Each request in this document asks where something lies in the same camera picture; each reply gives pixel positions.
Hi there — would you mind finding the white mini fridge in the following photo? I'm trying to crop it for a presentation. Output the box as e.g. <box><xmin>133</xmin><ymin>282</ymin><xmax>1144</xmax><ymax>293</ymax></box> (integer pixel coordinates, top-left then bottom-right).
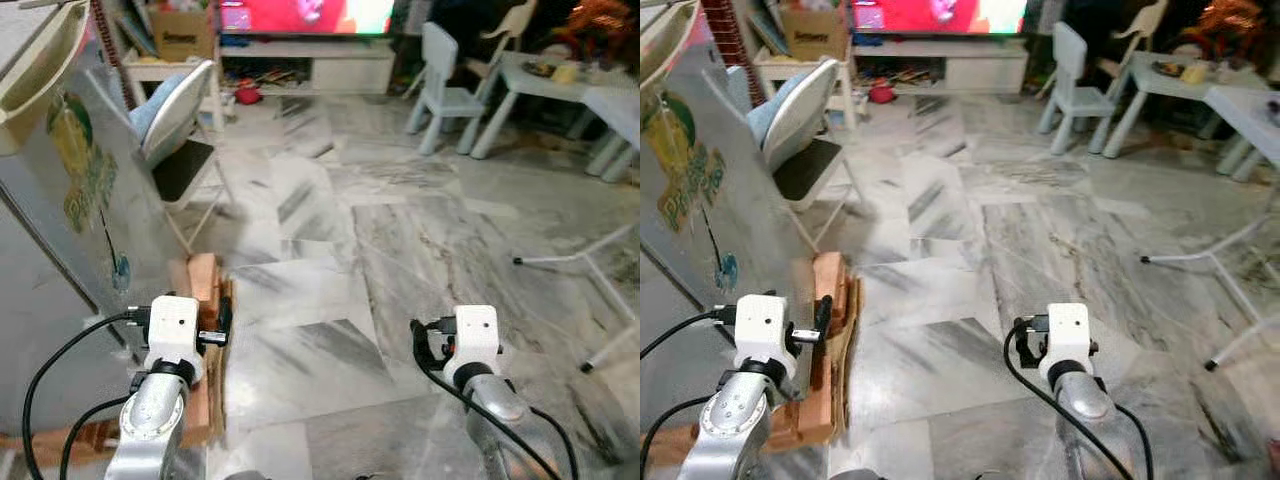
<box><xmin>0</xmin><ymin>0</ymin><xmax>196</xmax><ymax>356</ymax></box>
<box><xmin>640</xmin><ymin>0</ymin><xmax>816</xmax><ymax>403</ymax></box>

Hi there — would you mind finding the white folding chair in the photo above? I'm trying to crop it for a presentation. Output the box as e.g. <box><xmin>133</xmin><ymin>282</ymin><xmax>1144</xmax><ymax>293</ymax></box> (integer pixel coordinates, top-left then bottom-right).
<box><xmin>140</xmin><ymin>58</ymin><xmax>237</xmax><ymax>251</ymax></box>
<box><xmin>758</xmin><ymin>58</ymin><xmax>867</xmax><ymax>251</ymax></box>

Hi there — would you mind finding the light blue cushion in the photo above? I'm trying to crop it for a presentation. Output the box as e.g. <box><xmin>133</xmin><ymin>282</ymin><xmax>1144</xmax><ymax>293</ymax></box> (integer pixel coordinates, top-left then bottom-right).
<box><xmin>130</xmin><ymin>80</ymin><xmax>187</xmax><ymax>141</ymax></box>
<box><xmin>745</xmin><ymin>75</ymin><xmax>803</xmax><ymax>141</ymax></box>

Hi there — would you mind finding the yellow green Fresh sticker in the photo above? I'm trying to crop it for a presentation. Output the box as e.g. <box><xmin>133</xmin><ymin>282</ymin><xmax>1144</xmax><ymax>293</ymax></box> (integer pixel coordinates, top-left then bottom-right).
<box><xmin>45</xmin><ymin>95</ymin><xmax>121</xmax><ymax>236</ymax></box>
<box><xmin>645</xmin><ymin>95</ymin><xmax>727</xmax><ymax>237</ymax></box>

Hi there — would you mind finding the white television stand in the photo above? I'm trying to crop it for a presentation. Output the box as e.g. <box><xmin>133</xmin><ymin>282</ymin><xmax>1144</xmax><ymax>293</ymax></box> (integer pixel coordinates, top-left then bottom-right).
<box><xmin>852</xmin><ymin>38</ymin><xmax>1029</xmax><ymax>97</ymax></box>
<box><xmin>218</xmin><ymin>38</ymin><xmax>396</xmax><ymax>97</ymax></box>

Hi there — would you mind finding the light grey child table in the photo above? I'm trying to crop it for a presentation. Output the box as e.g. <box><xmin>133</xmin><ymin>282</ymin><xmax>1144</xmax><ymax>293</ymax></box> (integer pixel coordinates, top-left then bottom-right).
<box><xmin>470</xmin><ymin>50</ymin><xmax>616</xmax><ymax>161</ymax></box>
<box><xmin>1100</xmin><ymin>52</ymin><xmax>1246</xmax><ymax>159</ymax></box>

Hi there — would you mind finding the brown cardboard box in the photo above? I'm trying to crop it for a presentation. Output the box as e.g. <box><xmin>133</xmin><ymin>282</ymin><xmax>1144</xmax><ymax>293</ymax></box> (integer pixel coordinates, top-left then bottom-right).
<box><xmin>148</xmin><ymin>5</ymin><xmax>219</xmax><ymax>63</ymax></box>
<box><xmin>780</xmin><ymin>5</ymin><xmax>851</xmax><ymax>63</ymax></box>

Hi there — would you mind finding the white folding table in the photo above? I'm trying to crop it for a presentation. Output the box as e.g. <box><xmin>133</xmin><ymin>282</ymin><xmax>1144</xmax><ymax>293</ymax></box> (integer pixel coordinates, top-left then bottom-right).
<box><xmin>513</xmin><ymin>85</ymin><xmax>641</xmax><ymax>376</ymax></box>
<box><xmin>1140</xmin><ymin>85</ymin><xmax>1280</xmax><ymax>373</ymax></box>

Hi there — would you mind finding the wide red brick pillar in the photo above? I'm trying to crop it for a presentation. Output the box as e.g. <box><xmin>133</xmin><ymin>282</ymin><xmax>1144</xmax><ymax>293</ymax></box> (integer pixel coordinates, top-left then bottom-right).
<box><xmin>700</xmin><ymin>0</ymin><xmax>743</xmax><ymax>101</ymax></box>
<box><xmin>90</xmin><ymin>0</ymin><xmax>136</xmax><ymax>111</ymax></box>

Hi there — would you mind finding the flat screen television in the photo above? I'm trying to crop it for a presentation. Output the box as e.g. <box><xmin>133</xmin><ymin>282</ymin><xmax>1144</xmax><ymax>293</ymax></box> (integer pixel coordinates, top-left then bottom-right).
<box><xmin>850</xmin><ymin>0</ymin><xmax>1029</xmax><ymax>37</ymax></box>
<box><xmin>218</xmin><ymin>0</ymin><xmax>396</xmax><ymax>39</ymax></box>

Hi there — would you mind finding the beige high chair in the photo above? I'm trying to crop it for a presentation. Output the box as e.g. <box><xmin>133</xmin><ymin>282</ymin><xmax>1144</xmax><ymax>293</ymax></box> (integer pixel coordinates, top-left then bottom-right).
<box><xmin>1110</xmin><ymin>0</ymin><xmax>1171</xmax><ymax>61</ymax></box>
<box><xmin>482</xmin><ymin>0</ymin><xmax>541</xmax><ymax>61</ymax></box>

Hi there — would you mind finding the orange decorative plant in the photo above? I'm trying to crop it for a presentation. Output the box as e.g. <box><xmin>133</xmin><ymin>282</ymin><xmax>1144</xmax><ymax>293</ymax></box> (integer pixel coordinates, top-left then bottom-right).
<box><xmin>1195</xmin><ymin>0</ymin><xmax>1267</xmax><ymax>57</ymax></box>
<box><xmin>555</xmin><ymin>0</ymin><xmax>628</xmax><ymax>61</ymax></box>

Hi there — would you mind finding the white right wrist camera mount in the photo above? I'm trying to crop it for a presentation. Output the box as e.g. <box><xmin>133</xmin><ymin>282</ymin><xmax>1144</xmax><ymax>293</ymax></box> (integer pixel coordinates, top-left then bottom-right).
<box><xmin>1040</xmin><ymin>303</ymin><xmax>1093</xmax><ymax>386</ymax></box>
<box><xmin>450</xmin><ymin>305</ymin><xmax>502</xmax><ymax>377</ymax></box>

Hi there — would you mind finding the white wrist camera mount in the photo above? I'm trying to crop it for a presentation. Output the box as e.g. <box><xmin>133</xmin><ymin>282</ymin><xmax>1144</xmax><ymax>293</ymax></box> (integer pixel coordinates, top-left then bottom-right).
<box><xmin>1040</xmin><ymin>303</ymin><xmax>1093</xmax><ymax>386</ymax></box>
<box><xmin>145</xmin><ymin>295</ymin><xmax>206</xmax><ymax>376</ymax></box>
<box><xmin>733</xmin><ymin>293</ymin><xmax>796</xmax><ymax>376</ymax></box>
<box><xmin>450</xmin><ymin>305</ymin><xmax>502</xmax><ymax>377</ymax></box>

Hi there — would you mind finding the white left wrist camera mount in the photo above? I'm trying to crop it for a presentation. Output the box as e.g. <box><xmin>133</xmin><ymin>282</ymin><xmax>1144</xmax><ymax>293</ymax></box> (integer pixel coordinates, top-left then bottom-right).
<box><xmin>733</xmin><ymin>293</ymin><xmax>796</xmax><ymax>376</ymax></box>
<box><xmin>145</xmin><ymin>295</ymin><xmax>206</xmax><ymax>376</ymax></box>

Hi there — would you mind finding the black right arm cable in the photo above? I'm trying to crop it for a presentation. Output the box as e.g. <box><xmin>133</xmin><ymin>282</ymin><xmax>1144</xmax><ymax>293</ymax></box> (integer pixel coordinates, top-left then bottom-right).
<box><xmin>410</xmin><ymin>320</ymin><xmax>581</xmax><ymax>480</ymax></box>
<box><xmin>1003</xmin><ymin>320</ymin><xmax>1156</xmax><ymax>480</ymax></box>

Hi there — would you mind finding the long black left arm cable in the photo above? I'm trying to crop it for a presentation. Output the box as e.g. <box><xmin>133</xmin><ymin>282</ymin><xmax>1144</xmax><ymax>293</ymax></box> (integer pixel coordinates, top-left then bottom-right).
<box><xmin>640</xmin><ymin>310</ymin><xmax>739</xmax><ymax>361</ymax></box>
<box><xmin>20</xmin><ymin>310</ymin><xmax>151</xmax><ymax>480</ymax></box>

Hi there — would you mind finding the short black left arm cable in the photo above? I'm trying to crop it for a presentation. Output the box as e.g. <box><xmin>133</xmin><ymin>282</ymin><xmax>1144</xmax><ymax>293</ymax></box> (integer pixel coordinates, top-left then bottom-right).
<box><xmin>58</xmin><ymin>392</ymin><xmax>136</xmax><ymax>480</ymax></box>
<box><xmin>640</xmin><ymin>393</ymin><xmax>721</xmax><ymax>480</ymax></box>

